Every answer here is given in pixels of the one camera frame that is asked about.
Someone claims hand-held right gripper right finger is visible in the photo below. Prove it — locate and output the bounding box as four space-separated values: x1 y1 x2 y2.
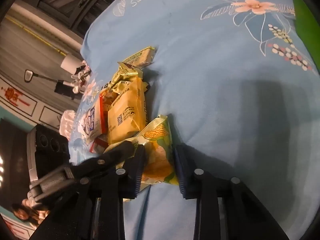
174 144 290 240

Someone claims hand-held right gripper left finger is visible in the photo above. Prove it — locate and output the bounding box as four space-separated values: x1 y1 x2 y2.
30 145 147 240

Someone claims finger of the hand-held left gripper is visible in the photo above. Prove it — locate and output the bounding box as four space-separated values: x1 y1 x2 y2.
71 141 137 180

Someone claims corn print snack bag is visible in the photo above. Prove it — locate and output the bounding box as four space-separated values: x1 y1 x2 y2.
104 115 179 202

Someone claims green yellow cracker packet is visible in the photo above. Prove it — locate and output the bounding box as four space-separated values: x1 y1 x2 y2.
122 46 157 68

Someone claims small mirror on arm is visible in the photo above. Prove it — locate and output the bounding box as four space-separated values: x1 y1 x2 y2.
24 69 60 83

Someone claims red white snack packet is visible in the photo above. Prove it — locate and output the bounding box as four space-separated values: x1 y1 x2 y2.
90 134 109 154

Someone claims white plastic bag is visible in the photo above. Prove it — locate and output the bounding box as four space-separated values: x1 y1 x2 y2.
59 110 77 139

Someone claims large yellow snack bag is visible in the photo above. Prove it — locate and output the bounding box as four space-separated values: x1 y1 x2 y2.
107 77 150 145

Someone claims orange snack bag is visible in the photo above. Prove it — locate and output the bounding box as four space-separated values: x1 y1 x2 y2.
100 89 118 113

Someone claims black box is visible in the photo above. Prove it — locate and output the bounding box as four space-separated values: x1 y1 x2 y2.
54 80 80 97

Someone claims pale yellow crinkled snack bag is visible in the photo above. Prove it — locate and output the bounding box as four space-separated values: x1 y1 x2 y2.
110 62 144 93

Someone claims white cylinder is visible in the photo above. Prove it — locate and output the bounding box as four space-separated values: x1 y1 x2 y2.
60 54 85 74

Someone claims light blue floral bedsheet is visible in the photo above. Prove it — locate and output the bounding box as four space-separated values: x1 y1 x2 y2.
69 0 320 240

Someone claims dark framed window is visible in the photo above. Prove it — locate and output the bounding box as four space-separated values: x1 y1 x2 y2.
37 0 110 30

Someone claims green box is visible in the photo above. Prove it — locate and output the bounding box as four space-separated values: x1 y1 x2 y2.
291 0 320 70

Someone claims wall poster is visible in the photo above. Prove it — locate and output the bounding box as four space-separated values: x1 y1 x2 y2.
11 200 50 227

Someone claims red wall ornament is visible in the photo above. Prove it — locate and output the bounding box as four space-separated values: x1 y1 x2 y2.
0 86 30 105

